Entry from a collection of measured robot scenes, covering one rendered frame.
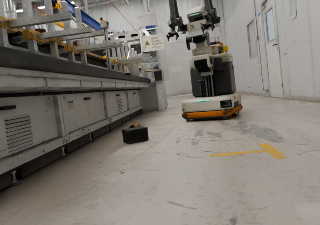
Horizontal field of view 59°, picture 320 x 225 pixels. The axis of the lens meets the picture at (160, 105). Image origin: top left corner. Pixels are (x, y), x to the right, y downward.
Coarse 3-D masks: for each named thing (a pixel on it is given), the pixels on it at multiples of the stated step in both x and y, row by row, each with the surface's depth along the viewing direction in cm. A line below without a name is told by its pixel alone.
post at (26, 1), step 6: (24, 0) 147; (30, 0) 150; (24, 6) 147; (30, 6) 149; (24, 12) 147; (30, 12) 148; (30, 42) 148; (36, 42) 151; (30, 48) 148; (36, 48) 150
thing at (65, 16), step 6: (66, 12) 124; (24, 18) 126; (30, 18) 126; (36, 18) 126; (42, 18) 125; (48, 18) 125; (54, 18) 125; (60, 18) 125; (66, 18) 124; (12, 24) 127; (18, 24) 127; (24, 24) 126; (30, 24) 127; (36, 24) 128
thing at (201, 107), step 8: (216, 96) 350; (224, 96) 330; (232, 96) 344; (240, 96) 378; (184, 104) 351; (192, 104) 346; (200, 104) 341; (208, 104) 336; (216, 104) 332; (224, 104) 328; (232, 104) 337; (240, 104) 377; (184, 112) 353; (192, 112) 348; (200, 112) 342; (208, 112) 337; (216, 112) 332; (224, 112) 328; (232, 112) 332
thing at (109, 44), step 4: (92, 44) 200; (96, 44) 200; (100, 44) 200; (104, 44) 199; (108, 44) 199; (112, 44) 199; (76, 48) 202; (80, 48) 201; (84, 48) 201; (88, 48) 201; (92, 48) 200; (96, 48) 201; (60, 52) 203; (64, 52) 203
